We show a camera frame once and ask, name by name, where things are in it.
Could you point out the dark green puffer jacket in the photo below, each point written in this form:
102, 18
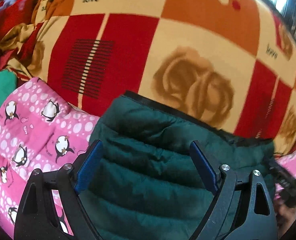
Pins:
146, 186

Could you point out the red cream rose blanket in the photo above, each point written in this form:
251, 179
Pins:
228, 63

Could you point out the pink penguin quilt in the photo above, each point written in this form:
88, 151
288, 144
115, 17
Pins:
38, 130

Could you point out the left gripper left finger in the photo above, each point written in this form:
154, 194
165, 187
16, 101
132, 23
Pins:
51, 208

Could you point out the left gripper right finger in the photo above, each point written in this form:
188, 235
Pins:
241, 207

